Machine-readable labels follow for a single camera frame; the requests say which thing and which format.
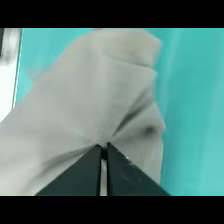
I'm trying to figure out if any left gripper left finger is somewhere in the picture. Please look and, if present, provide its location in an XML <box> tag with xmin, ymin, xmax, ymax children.
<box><xmin>35</xmin><ymin>144</ymin><xmax>102</xmax><ymax>197</ymax></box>

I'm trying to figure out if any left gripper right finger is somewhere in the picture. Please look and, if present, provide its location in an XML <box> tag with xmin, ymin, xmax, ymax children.
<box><xmin>106</xmin><ymin>141</ymin><xmax>170</xmax><ymax>197</ymax></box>

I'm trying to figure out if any white T-shirt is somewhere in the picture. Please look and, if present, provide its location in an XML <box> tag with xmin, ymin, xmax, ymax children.
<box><xmin>0</xmin><ymin>29</ymin><xmax>167</xmax><ymax>197</ymax></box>

